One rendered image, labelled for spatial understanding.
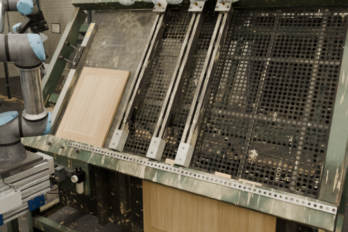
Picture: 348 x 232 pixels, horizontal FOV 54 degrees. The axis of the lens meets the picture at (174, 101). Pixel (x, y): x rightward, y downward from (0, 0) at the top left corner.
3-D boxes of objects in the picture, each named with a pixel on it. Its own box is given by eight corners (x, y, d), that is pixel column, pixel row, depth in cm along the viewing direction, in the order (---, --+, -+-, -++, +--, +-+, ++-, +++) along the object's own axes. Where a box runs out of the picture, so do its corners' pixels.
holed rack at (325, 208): (69, 146, 232) (69, 145, 232) (71, 142, 233) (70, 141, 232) (335, 214, 150) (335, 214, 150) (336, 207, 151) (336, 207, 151)
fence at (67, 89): (47, 134, 252) (43, 133, 249) (93, 25, 280) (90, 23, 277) (52, 135, 250) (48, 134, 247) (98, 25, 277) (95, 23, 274)
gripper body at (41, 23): (49, 30, 196) (43, 11, 187) (35, 36, 192) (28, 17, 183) (43, 25, 200) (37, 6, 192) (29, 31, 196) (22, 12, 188)
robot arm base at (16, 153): (3, 167, 160) (0, 147, 158) (-13, 159, 169) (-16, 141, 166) (32, 157, 172) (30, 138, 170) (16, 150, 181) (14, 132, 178)
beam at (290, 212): (25, 146, 266) (13, 142, 257) (31, 131, 270) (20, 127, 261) (334, 234, 157) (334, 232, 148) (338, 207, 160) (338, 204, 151)
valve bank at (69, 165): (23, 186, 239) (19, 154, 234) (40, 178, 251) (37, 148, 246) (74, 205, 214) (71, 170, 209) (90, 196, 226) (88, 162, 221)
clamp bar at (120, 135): (112, 149, 222) (89, 139, 202) (167, -2, 256) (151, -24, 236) (124, 153, 217) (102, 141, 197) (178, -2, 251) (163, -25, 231)
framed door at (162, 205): (145, 229, 243) (143, 231, 242) (143, 157, 230) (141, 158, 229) (272, 276, 199) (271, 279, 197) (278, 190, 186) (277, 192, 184)
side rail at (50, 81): (31, 132, 270) (20, 127, 261) (83, 14, 301) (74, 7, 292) (36, 133, 267) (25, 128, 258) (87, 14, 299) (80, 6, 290)
